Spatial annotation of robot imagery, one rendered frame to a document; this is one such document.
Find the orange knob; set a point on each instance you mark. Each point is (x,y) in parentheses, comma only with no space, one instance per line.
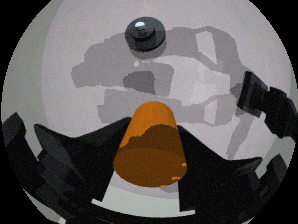
(150,153)

